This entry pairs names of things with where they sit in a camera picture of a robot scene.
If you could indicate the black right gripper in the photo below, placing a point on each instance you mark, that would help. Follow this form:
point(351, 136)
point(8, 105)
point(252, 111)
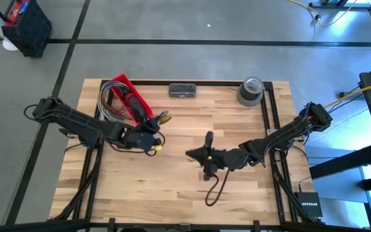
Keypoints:
point(224, 159)

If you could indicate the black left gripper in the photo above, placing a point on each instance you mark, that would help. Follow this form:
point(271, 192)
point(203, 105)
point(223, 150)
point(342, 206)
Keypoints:
point(143, 138)

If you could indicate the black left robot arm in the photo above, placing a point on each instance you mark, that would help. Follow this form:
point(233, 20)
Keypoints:
point(76, 120)

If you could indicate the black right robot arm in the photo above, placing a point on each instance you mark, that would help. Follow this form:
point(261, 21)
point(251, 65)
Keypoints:
point(285, 135)

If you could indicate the dark grey rectangular case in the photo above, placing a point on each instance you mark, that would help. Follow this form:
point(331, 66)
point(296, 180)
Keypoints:
point(182, 90)

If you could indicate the red plastic bin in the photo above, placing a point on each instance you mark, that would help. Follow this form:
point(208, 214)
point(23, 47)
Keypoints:
point(121, 81)

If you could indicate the grey tape roll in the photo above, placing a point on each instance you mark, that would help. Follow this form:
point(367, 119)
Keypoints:
point(246, 102)

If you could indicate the black metal beam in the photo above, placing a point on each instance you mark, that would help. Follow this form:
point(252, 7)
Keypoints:
point(343, 164)

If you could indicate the black and red toolbox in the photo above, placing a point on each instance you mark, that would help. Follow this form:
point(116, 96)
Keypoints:
point(31, 32)

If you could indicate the black floor stand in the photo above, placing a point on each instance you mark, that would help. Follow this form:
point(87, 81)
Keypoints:
point(340, 5)

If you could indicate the black aluminium table frame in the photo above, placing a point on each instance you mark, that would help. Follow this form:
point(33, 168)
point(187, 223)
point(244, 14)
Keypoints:
point(205, 82)

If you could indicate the black Netgear network switch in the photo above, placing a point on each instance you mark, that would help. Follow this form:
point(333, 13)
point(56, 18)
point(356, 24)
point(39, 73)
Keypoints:
point(308, 204)

